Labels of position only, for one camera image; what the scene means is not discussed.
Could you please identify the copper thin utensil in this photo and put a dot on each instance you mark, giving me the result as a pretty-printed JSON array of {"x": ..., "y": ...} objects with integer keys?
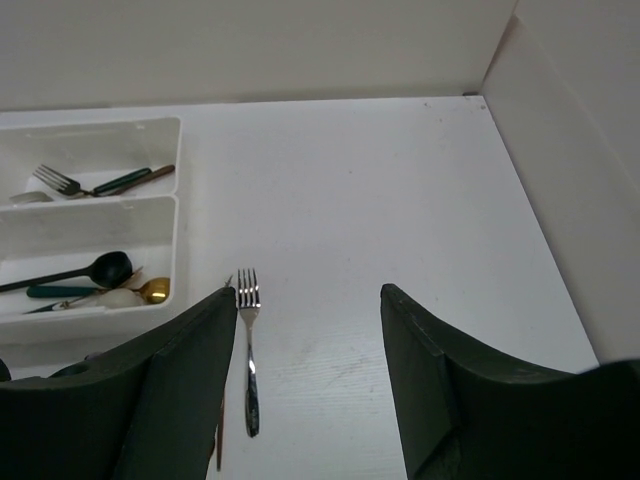
[{"x": 220, "y": 434}]

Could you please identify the black measuring spoon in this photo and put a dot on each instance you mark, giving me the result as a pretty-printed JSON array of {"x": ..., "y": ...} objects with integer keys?
[{"x": 108, "y": 270}]

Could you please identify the small gold spoon green handle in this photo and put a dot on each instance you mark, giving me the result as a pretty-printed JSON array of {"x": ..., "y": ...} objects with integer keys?
[{"x": 153, "y": 292}]

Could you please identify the black handled fork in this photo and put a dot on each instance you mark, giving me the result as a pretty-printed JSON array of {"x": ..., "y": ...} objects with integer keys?
[{"x": 60, "y": 183}]

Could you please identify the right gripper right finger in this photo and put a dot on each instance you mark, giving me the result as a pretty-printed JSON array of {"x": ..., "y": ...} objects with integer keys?
[{"x": 466, "y": 410}]

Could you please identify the white plastic bin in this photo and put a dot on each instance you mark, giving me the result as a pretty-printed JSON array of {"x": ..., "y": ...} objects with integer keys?
[
  {"x": 46, "y": 239},
  {"x": 90, "y": 153}
]

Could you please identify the silver fork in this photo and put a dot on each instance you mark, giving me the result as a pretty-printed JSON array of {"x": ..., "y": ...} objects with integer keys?
[{"x": 249, "y": 305}]

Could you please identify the gold fork green handle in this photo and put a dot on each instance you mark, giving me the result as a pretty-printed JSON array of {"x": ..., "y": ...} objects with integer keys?
[{"x": 116, "y": 183}]

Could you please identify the white plastic spoon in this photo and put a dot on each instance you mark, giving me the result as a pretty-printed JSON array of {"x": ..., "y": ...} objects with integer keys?
[{"x": 113, "y": 299}]

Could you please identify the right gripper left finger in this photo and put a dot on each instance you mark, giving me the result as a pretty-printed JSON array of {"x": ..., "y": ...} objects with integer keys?
[{"x": 146, "y": 409}]

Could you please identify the brown wooden fork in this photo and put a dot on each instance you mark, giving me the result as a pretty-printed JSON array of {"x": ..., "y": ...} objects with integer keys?
[{"x": 154, "y": 175}]

